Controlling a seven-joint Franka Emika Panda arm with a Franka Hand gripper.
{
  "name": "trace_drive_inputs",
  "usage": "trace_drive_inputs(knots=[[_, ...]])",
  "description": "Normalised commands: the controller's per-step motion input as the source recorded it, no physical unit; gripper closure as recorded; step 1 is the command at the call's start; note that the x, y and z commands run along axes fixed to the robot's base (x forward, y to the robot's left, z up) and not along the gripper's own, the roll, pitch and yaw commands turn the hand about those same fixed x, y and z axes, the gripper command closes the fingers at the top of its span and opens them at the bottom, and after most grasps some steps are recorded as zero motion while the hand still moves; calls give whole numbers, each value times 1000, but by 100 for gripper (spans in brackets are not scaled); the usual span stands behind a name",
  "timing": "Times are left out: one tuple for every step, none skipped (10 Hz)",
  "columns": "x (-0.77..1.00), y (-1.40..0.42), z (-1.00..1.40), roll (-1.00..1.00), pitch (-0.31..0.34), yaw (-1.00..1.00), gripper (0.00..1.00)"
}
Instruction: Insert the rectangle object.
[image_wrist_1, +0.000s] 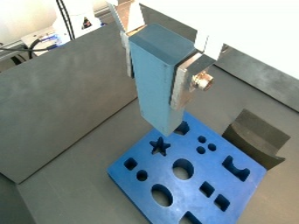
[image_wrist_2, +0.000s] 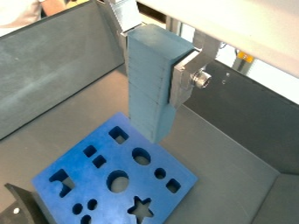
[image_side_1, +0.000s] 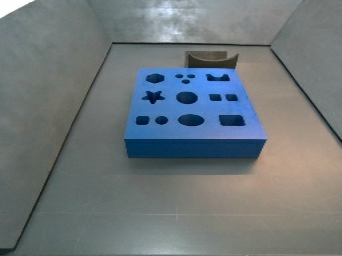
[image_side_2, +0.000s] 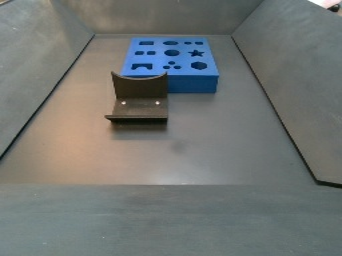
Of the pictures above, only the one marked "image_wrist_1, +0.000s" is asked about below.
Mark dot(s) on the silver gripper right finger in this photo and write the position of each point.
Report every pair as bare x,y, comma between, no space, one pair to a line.
192,74

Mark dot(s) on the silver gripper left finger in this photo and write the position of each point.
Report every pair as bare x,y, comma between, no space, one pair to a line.
130,21

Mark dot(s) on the blue rectangular block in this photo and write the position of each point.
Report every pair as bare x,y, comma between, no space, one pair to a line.
158,50

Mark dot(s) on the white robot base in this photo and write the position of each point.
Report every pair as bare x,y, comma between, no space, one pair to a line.
75,21

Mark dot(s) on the dark grey foam block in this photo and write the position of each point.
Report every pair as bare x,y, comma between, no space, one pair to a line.
257,138

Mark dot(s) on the blue shape sorter board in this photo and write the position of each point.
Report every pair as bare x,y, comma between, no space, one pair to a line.
190,178

